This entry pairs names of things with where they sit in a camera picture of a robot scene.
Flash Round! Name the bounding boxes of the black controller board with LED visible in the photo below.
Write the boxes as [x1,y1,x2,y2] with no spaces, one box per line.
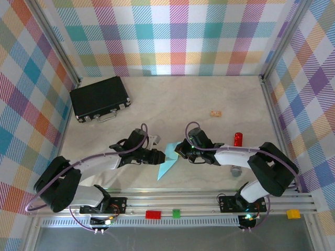
[90,215,116,235]
[238,213,258,232]

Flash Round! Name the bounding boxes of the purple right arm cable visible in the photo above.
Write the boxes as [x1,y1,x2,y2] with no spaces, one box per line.
[185,121,300,232]

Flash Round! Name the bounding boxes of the black briefcase with metal handle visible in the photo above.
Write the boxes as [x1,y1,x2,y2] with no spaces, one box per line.
[69,76,132,123]

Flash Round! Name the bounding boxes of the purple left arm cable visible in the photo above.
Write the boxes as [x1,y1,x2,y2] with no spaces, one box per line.
[25,123,149,233]

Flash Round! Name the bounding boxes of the grey slotted cable duct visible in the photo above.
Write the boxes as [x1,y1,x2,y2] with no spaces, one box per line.
[41,218,241,228]

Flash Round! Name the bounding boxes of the aluminium corner post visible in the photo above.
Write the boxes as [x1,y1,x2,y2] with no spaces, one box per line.
[260,0,315,82]
[25,0,84,88]

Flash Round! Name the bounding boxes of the light blue paper sheet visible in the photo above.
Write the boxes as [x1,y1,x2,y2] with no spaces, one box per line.
[157,141,184,181]

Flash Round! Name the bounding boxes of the aluminium side rail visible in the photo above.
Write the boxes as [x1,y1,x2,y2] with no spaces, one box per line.
[260,75,301,193]

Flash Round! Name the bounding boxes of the aluminium mounting rail frame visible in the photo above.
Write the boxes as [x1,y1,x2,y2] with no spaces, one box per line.
[28,189,319,218]

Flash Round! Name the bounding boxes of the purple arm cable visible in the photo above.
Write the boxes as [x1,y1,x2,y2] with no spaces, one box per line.
[25,123,149,233]
[185,121,300,232]

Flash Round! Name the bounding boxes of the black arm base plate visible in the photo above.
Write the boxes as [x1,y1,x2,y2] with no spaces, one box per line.
[79,196,128,215]
[218,195,268,213]

